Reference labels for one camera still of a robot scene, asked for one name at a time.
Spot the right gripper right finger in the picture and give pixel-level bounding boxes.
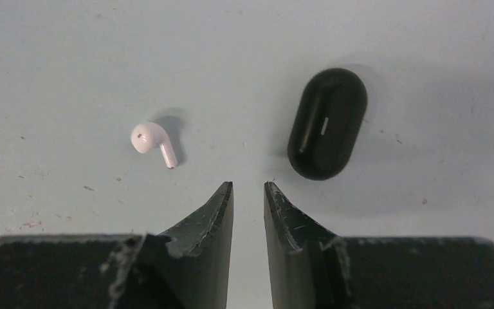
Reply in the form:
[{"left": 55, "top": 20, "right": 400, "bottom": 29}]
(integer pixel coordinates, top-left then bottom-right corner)
[{"left": 264, "top": 182, "right": 494, "bottom": 308}]

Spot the white earbud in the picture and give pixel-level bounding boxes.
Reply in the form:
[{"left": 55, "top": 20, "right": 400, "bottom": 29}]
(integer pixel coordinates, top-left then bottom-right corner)
[{"left": 131, "top": 122, "right": 178, "bottom": 169}]

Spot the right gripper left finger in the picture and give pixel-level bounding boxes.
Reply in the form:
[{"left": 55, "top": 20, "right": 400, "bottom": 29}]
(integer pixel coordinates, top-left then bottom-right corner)
[{"left": 0, "top": 182, "right": 233, "bottom": 308}]

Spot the black earbud charging case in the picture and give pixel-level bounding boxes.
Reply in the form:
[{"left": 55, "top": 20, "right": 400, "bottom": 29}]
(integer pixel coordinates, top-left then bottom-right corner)
[{"left": 287, "top": 68, "right": 368, "bottom": 181}]

